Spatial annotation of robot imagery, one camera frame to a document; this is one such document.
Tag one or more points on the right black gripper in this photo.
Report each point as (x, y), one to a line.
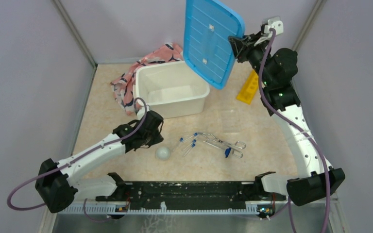
(245, 45)

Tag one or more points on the blue plastic bin lid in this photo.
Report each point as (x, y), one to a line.
(207, 50)

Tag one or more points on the white plastic storage bin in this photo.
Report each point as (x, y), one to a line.
(171, 89)

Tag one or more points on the white round ball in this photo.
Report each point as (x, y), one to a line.
(162, 153)

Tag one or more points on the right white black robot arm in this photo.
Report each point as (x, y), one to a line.
(317, 178)

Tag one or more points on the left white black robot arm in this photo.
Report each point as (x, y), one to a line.
(61, 183)

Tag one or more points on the yellow test tube rack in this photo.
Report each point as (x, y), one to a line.
(249, 89)

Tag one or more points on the metal crucible tongs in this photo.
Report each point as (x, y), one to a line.
(212, 140)

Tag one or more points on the blue clamp piece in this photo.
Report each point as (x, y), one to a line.
(227, 152)

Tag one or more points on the pink patterned cloth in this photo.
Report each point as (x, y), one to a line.
(123, 86)

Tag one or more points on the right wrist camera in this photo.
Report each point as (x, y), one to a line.
(274, 23)

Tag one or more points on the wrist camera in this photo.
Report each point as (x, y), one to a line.
(274, 23)
(141, 112)

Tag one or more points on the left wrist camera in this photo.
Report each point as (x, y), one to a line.
(141, 112)

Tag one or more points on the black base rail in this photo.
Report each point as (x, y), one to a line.
(190, 195)

